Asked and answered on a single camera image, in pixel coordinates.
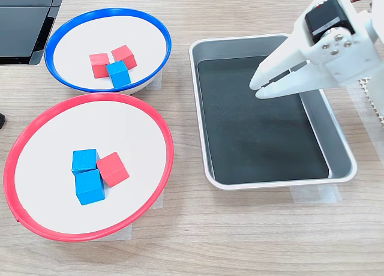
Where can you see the pale perforated base plate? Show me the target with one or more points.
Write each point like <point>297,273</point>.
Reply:
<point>378,115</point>

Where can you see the blue wooden cube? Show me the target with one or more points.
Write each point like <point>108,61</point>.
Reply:
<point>90,187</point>
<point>119,75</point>
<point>84,159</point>

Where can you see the steel tray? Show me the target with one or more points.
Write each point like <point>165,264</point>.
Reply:
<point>337,156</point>

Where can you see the small black object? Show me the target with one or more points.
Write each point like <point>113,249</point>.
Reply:
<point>2,121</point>

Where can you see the black mat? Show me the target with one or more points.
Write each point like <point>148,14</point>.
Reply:
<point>255,132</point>

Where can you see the red wooden cube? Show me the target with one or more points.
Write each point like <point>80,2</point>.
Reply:
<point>99,64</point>
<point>124,56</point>
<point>113,169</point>

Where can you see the blue-rimmed white plate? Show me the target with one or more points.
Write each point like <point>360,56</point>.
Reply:
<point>78,39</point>

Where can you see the clear tape strip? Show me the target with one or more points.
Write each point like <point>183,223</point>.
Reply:
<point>315,195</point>
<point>159,202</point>
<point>156,82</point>
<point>123,232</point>

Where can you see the red-rimmed white plate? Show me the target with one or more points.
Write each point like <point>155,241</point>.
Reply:
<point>60,132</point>

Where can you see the black electronic device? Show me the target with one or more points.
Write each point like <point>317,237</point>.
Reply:
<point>18,33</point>

